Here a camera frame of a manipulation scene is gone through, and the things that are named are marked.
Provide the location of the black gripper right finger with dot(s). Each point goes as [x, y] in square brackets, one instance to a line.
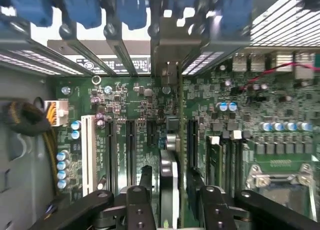
[215, 210]

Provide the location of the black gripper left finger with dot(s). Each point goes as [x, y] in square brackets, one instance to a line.
[137, 210]

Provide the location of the black RAM slot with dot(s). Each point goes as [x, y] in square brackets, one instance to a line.
[238, 165]
[228, 165]

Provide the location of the long expansion slot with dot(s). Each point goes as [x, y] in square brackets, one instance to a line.
[131, 152]
[192, 144]
[111, 154]

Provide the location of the CPU socket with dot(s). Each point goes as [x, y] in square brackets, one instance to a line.
[282, 190]

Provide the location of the white PCI expansion slot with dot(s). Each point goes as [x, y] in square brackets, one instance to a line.
[88, 154]

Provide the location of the short expansion slot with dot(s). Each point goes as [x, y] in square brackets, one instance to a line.
[151, 136]

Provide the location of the green motherboard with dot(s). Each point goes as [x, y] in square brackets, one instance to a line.
[140, 94]

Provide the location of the white power connector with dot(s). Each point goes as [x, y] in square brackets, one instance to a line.
[62, 112]

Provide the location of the metal rear port block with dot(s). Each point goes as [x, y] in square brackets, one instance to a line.
[305, 69]
[282, 60]
[240, 62]
[257, 62]

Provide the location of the metal slot cover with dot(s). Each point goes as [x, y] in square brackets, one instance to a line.
[88, 55]
[124, 55]

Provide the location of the black open PC case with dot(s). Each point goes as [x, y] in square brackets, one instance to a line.
[275, 27]

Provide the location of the blue card retainer clip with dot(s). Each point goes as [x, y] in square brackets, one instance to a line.
[235, 12]
[32, 4]
[132, 9]
[82, 7]

